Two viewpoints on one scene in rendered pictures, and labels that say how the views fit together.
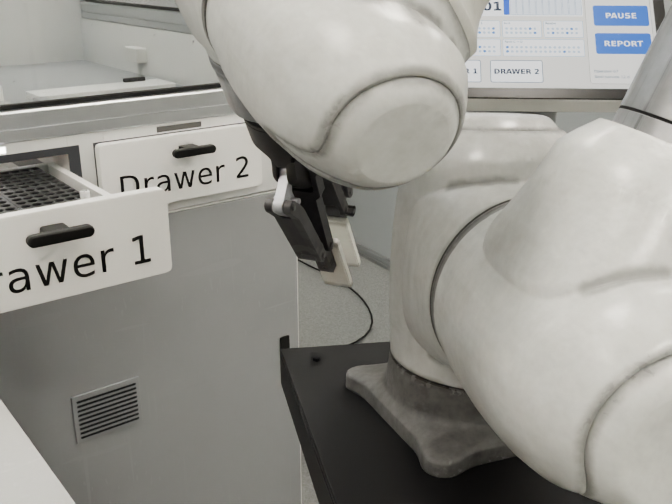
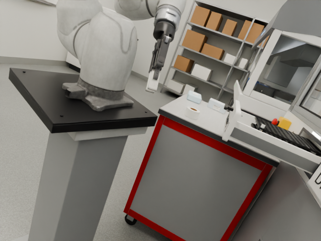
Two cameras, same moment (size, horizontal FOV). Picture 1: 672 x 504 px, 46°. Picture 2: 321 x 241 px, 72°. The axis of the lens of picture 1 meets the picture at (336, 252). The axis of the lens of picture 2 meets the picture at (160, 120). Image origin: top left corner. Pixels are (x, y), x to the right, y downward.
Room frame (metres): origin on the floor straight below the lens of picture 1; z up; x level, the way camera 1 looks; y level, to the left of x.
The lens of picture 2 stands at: (1.35, -0.42, 1.05)
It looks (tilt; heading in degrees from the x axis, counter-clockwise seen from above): 19 degrees down; 140
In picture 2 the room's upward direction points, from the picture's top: 21 degrees clockwise
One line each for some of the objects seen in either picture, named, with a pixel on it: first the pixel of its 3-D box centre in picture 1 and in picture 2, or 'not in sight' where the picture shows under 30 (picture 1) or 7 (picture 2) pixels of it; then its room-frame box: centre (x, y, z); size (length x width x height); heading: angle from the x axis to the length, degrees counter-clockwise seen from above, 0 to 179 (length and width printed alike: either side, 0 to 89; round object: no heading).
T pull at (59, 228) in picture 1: (57, 232); (229, 107); (0.84, 0.31, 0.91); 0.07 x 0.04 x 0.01; 128
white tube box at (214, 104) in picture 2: not in sight; (217, 105); (0.43, 0.79, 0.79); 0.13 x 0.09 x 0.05; 37
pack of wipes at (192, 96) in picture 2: not in sight; (194, 96); (0.31, 0.67, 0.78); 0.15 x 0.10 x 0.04; 138
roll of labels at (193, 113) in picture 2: not in sight; (192, 113); (0.62, 0.37, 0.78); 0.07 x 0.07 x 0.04
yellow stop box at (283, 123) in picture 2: not in sight; (281, 125); (0.87, 0.75, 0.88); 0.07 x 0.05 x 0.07; 128
